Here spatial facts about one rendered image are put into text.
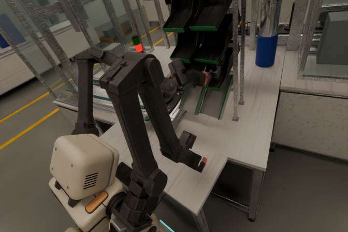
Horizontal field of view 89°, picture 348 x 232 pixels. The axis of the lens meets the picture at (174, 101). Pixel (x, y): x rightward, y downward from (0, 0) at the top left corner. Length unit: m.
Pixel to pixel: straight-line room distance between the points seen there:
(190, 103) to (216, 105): 0.17
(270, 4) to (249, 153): 1.06
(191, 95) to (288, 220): 1.29
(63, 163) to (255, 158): 0.89
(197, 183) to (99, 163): 0.56
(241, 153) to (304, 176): 1.10
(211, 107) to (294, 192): 1.20
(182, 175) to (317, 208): 1.28
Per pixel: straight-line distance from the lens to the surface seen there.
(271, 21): 1.65
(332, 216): 2.04
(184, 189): 1.03
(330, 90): 1.62
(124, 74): 0.40
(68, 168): 0.67
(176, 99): 1.33
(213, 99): 1.12
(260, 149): 1.14
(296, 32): 2.03
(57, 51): 2.00
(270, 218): 1.90
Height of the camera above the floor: 1.78
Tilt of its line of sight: 38 degrees down
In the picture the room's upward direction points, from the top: 16 degrees counter-clockwise
